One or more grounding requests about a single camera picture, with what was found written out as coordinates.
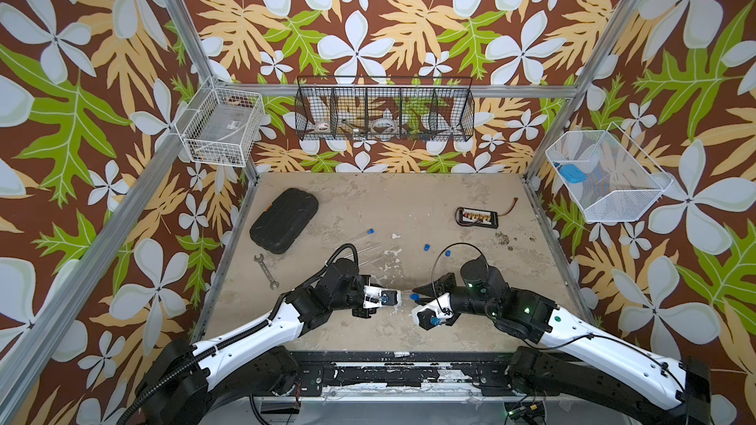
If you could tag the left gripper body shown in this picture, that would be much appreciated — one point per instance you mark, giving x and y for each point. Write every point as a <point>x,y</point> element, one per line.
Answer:
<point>352,298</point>

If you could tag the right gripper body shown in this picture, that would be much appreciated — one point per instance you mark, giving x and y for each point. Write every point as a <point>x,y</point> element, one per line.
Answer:
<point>463,303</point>

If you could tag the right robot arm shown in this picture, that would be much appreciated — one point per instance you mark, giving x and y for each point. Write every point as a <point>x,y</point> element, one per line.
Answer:
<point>564,355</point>

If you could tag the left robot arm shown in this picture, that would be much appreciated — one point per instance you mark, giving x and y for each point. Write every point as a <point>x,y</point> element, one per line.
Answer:
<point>214,360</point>

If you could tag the metal wrench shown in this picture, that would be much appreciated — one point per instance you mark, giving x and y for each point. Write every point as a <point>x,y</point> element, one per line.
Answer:
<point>274,284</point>

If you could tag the black tool case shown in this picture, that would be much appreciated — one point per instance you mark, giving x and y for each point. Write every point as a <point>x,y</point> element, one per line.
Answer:
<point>276,229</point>

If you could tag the blue item in basket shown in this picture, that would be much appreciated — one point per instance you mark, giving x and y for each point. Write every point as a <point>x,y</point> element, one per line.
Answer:
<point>572,174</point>

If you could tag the white mesh basket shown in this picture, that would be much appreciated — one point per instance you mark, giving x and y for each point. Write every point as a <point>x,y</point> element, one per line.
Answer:
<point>624,181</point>

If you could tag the clear plastic box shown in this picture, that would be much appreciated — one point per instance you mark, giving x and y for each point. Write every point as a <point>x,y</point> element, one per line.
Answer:
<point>225,124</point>

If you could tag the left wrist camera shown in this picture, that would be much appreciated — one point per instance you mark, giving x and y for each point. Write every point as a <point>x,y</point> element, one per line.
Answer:
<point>376,297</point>

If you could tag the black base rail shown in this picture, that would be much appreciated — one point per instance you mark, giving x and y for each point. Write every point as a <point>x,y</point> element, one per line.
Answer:
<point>310,373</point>

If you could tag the black wire basket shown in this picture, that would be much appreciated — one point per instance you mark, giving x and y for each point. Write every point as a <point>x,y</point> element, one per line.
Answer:
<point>416,108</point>

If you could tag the white wire basket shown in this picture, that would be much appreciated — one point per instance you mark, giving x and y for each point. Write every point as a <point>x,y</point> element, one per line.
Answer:
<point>191,120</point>

